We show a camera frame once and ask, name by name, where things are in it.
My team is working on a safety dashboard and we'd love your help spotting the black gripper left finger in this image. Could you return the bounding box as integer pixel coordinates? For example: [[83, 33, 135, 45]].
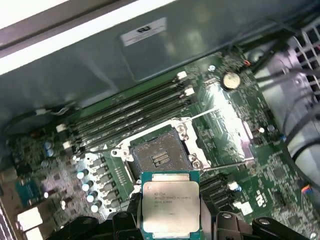
[[58, 192, 142, 240]]

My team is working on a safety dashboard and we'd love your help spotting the thick black cable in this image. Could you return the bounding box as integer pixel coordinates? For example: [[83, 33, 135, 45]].
[[284, 104, 320, 163]]

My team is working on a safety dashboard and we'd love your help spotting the green motherboard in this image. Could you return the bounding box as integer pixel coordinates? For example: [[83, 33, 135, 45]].
[[0, 56, 308, 240]]

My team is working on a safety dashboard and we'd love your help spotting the round coin battery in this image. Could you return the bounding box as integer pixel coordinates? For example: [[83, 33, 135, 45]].
[[222, 71, 241, 90]]

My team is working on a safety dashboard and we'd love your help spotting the silver CPU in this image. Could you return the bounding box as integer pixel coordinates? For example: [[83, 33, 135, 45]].
[[139, 170, 201, 240]]

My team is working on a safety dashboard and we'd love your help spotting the CPU socket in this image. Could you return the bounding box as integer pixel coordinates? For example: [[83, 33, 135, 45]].
[[109, 116, 213, 185]]

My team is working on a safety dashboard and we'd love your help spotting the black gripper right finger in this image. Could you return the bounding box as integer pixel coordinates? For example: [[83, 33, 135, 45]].
[[199, 197, 286, 240]]

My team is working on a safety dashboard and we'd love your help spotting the silver metal drive cage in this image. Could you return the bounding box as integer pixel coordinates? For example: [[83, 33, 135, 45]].
[[287, 23, 320, 93]]

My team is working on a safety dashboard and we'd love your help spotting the metal socket cover frame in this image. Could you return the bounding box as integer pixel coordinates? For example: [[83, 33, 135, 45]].
[[186, 99, 255, 173]]

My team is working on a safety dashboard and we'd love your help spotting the black open PC case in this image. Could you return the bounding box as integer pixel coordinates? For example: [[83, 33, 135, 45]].
[[0, 0, 320, 240]]

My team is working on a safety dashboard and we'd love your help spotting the white case label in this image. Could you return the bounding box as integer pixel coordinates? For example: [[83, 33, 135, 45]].
[[119, 17, 168, 47]]

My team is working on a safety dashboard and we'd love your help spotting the thin metal locking lever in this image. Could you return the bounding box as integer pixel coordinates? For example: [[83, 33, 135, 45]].
[[84, 147, 118, 154]]

